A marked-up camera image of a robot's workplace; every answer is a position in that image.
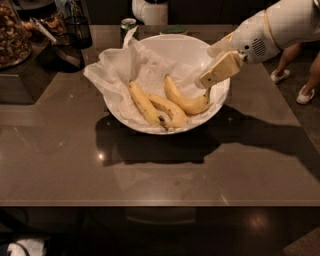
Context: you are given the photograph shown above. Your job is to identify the white kettle appliance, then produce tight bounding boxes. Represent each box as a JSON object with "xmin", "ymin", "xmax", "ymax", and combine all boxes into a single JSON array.
[{"xmin": 131, "ymin": 0, "xmax": 168, "ymax": 25}]

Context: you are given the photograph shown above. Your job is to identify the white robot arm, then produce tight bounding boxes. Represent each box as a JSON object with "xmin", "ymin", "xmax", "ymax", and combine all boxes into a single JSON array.
[{"xmin": 195, "ymin": 0, "xmax": 320, "ymax": 89}]

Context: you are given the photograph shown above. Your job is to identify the white cloth on floor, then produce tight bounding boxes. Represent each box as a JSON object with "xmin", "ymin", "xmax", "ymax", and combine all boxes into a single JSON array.
[{"xmin": 7, "ymin": 238, "xmax": 47, "ymax": 256}]

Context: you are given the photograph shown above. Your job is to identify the green soda can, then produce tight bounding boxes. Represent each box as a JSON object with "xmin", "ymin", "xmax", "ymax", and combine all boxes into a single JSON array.
[{"xmin": 120, "ymin": 18, "xmax": 137, "ymax": 38}]

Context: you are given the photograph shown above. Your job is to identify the green lid container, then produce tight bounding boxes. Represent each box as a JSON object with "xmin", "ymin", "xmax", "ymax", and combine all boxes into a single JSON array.
[{"xmin": 160, "ymin": 25, "xmax": 187, "ymax": 35}]

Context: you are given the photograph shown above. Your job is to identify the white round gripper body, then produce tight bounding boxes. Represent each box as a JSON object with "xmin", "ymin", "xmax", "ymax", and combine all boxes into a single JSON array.
[{"xmin": 231, "ymin": 11, "xmax": 280, "ymax": 63}]

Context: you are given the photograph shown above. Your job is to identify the snack jar behind tongs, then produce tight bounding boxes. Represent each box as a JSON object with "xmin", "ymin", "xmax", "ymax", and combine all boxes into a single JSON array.
[{"xmin": 22, "ymin": 10, "xmax": 67, "ymax": 41}]

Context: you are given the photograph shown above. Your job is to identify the white paper liner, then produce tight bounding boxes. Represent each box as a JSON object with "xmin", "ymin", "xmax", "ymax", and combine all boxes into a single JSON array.
[{"xmin": 83, "ymin": 25, "xmax": 214, "ymax": 128}]

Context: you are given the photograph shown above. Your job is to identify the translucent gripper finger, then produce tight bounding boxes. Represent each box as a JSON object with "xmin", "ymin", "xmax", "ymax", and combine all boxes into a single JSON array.
[{"xmin": 207, "ymin": 33, "xmax": 233, "ymax": 58}]

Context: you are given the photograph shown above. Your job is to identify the person's legs with sneakers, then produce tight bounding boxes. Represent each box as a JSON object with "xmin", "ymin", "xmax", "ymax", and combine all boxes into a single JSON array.
[{"xmin": 270, "ymin": 43, "xmax": 320, "ymax": 105}]

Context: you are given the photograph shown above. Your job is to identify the white bowl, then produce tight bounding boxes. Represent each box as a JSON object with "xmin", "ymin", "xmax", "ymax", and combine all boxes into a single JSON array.
[{"xmin": 102, "ymin": 33, "xmax": 232, "ymax": 136}]

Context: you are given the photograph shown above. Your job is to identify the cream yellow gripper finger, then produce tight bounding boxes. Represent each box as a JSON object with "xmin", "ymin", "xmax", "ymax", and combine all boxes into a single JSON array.
[{"xmin": 195, "ymin": 51, "xmax": 244, "ymax": 89}]

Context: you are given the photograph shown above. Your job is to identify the yellow banana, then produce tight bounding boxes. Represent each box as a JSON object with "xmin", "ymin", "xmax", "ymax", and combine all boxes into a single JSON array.
[
  {"xmin": 128, "ymin": 81, "xmax": 166, "ymax": 128},
  {"xmin": 164, "ymin": 75, "xmax": 211, "ymax": 115},
  {"xmin": 147, "ymin": 93, "xmax": 188, "ymax": 128}
]

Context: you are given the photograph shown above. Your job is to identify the black wire mesh basket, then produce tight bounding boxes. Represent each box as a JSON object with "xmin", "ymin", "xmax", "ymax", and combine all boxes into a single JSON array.
[{"xmin": 65, "ymin": 16, "xmax": 92, "ymax": 49}]

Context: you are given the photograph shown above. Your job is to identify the metal tongs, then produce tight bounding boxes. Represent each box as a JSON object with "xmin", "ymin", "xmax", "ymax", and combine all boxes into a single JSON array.
[{"xmin": 29, "ymin": 17, "xmax": 57, "ymax": 44}]

